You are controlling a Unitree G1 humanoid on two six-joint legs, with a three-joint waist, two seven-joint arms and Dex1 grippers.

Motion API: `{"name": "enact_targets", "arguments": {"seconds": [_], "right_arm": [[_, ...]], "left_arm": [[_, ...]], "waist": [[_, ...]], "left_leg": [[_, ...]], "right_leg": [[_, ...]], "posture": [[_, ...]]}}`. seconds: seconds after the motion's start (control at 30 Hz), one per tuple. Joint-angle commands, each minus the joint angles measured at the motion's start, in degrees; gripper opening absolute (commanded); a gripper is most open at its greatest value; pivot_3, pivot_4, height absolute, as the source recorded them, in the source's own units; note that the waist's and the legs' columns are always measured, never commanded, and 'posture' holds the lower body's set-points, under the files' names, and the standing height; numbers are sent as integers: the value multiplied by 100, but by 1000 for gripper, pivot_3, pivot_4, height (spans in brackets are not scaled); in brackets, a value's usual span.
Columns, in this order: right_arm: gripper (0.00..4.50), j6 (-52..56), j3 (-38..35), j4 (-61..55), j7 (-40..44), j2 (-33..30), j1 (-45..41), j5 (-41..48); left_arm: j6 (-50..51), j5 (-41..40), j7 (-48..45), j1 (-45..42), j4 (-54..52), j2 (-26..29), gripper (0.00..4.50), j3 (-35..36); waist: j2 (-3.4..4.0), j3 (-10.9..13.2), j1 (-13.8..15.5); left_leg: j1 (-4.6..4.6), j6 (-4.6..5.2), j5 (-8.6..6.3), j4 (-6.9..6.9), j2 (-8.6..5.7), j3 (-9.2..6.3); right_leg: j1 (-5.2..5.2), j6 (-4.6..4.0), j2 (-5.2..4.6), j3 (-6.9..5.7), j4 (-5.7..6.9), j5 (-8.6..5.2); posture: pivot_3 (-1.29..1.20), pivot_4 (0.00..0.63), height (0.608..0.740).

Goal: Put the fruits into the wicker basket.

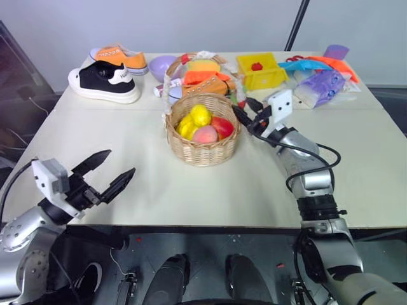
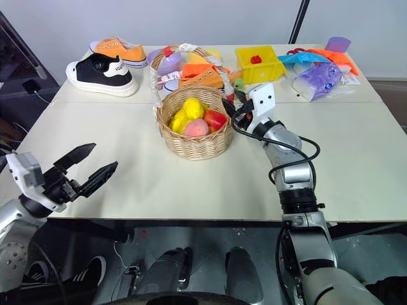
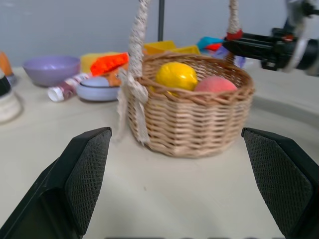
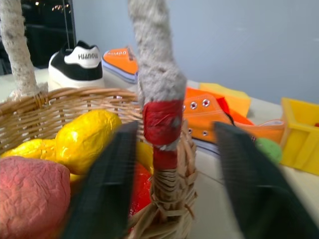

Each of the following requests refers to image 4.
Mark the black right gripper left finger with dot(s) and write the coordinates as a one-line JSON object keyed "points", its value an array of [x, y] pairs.
{"points": [[104, 184]]}

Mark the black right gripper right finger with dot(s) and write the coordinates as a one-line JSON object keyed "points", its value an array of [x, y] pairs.
{"points": [[254, 184]]}

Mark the red paper ball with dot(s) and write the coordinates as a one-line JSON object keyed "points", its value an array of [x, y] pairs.
{"points": [[140, 189]]}

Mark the green round fruit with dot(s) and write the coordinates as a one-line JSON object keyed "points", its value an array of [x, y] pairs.
{"points": [[269, 149]]}

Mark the yellow paper ball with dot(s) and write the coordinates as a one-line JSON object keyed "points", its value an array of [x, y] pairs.
{"points": [[84, 139]]}

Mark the yellow plastic bin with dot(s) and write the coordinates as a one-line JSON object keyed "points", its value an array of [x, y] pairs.
{"points": [[301, 134]]}

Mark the pink paper ball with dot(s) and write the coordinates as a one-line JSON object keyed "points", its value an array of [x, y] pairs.
{"points": [[30, 199]]}

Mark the orange high-top sneaker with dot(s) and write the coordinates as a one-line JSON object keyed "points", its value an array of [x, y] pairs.
{"points": [[211, 119]]}

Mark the small yellow fruit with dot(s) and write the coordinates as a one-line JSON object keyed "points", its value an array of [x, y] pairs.
{"points": [[27, 150]]}

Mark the yellow cloth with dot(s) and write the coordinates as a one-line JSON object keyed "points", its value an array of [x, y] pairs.
{"points": [[231, 97]]}

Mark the black and white sneaker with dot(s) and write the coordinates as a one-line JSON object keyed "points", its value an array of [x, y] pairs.
{"points": [[74, 69]]}

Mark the orange low-top sneaker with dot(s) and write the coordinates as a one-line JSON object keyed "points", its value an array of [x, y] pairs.
{"points": [[120, 63]]}

